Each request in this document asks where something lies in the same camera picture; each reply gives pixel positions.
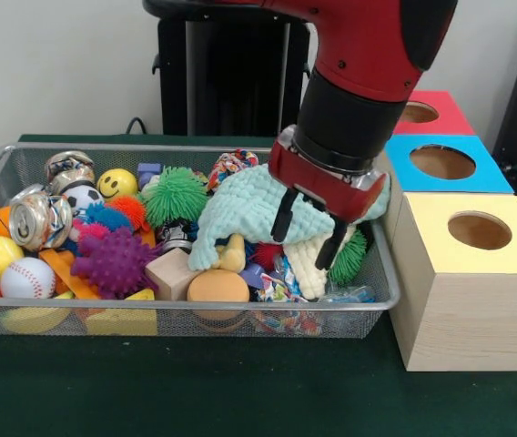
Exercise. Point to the orange round disc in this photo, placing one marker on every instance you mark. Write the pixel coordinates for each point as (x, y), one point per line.
(217, 287)

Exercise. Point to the clear mesh bin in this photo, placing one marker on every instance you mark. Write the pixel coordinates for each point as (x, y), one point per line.
(149, 319)

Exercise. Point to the green spiky ball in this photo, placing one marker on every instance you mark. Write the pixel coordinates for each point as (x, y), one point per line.
(175, 194)
(351, 259)

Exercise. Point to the cream knitted cloth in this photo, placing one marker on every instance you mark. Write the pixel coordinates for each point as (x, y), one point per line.
(306, 264)

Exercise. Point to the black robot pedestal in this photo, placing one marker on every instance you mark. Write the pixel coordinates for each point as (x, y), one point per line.
(231, 82)

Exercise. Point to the dark green table cloth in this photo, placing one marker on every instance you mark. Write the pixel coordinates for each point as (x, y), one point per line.
(240, 391)

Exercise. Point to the yellow smiley face ball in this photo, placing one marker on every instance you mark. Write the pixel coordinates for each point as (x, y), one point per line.
(117, 184)

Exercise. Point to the wooden cube block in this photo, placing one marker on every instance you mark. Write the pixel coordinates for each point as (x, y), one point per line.
(172, 273)

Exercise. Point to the purple spiky ball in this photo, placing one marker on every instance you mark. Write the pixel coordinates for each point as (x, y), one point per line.
(115, 261)

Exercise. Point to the crushed silver can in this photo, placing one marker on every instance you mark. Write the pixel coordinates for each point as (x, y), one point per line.
(38, 218)

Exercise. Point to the wooden three-hole sorting box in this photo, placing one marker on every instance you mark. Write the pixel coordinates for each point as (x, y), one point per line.
(459, 309)

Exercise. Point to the clear wrapper with blue print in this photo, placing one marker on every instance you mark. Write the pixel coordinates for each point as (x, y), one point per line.
(349, 294)

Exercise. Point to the mint green cloth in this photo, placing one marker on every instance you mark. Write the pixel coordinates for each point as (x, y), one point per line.
(240, 209)

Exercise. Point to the white baseball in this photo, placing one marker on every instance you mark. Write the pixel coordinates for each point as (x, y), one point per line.
(27, 278)

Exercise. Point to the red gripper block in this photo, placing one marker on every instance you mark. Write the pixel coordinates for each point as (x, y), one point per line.
(331, 191)

